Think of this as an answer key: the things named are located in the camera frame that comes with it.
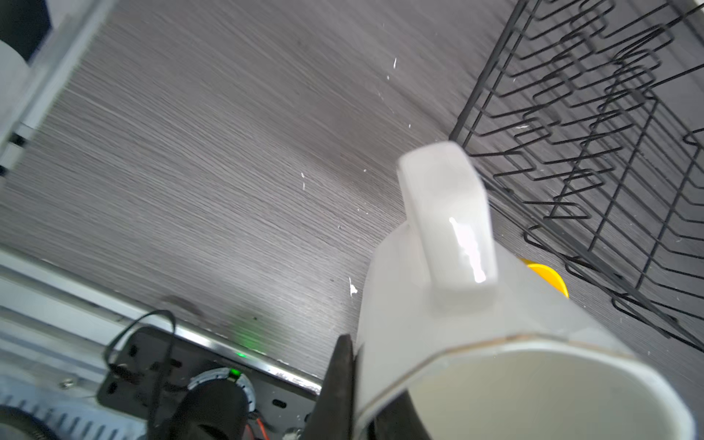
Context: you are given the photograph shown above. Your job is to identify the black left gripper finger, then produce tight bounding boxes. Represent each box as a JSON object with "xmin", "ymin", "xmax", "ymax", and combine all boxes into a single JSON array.
[{"xmin": 301, "ymin": 335, "xmax": 355, "ymax": 440}]

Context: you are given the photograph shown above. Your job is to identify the white ceramic mug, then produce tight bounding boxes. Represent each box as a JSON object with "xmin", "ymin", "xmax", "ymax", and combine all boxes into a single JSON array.
[{"xmin": 352, "ymin": 142, "xmax": 697, "ymax": 439}]

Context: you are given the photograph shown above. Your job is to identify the yellow mug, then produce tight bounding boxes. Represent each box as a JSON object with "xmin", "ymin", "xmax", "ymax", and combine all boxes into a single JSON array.
[{"xmin": 522, "ymin": 258, "xmax": 570, "ymax": 298}]

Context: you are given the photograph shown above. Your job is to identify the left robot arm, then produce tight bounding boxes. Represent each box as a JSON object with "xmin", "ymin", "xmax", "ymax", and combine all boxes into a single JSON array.
[{"xmin": 153, "ymin": 335, "xmax": 355, "ymax": 439}]

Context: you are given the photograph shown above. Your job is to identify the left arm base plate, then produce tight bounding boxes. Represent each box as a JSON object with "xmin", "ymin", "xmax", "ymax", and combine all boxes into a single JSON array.
[{"xmin": 98, "ymin": 326, "xmax": 316, "ymax": 439}]

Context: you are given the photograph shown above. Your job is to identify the black wire dish rack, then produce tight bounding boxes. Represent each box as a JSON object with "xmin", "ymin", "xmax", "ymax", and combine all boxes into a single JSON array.
[{"xmin": 450, "ymin": 1, "xmax": 703, "ymax": 351}]

